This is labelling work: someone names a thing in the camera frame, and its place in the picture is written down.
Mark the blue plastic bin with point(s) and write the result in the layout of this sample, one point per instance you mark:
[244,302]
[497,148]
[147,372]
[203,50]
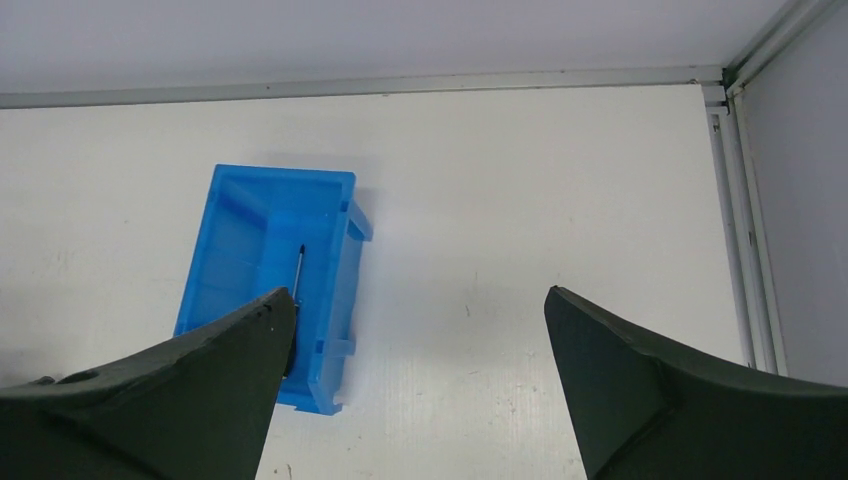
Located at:
[254,221]

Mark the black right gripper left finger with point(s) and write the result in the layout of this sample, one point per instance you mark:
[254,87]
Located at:
[197,406]

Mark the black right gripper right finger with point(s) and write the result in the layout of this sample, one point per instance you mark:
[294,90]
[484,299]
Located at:
[644,406]

